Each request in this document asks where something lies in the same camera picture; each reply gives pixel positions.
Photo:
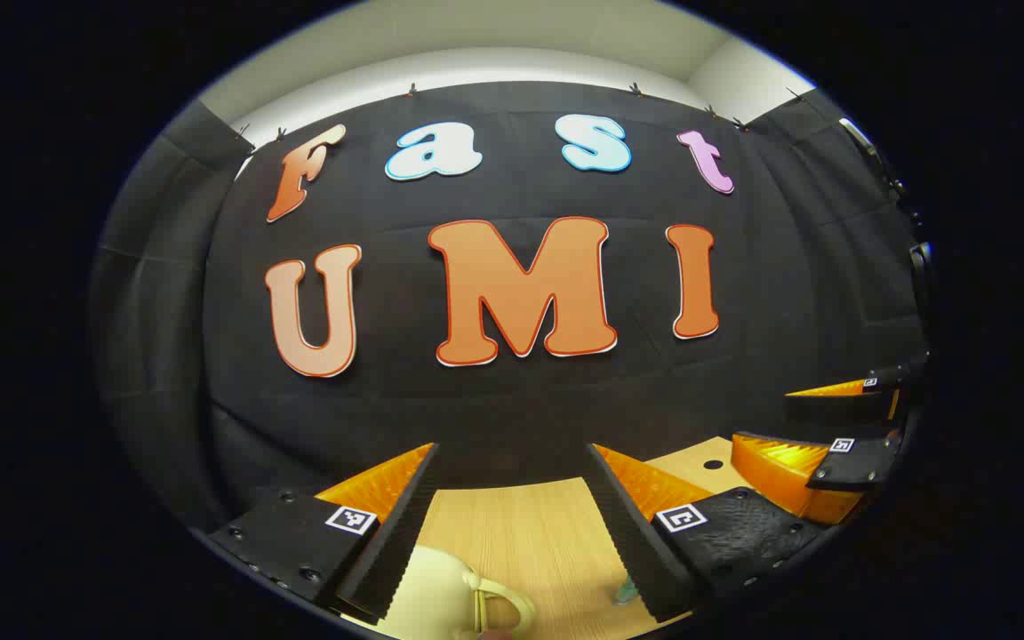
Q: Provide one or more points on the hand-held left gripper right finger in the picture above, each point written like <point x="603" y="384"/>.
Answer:
<point x="632" y="542"/>

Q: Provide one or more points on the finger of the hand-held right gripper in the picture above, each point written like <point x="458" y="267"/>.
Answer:
<point x="832" y="409"/>
<point x="859" y="462"/>

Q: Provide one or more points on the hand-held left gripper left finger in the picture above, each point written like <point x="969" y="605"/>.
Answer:
<point x="396" y="542"/>

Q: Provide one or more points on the blue skin care bottle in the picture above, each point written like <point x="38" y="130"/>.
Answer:
<point x="626" y="594"/>

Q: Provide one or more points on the cream yellow small suitcase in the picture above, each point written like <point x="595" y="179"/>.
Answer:
<point x="428" y="587"/>

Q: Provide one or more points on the dark metal stand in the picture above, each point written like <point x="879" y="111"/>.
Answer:
<point x="921" y="267"/>

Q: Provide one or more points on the black backdrop cloth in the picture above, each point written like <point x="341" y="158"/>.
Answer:
<point x="521" y="409"/>

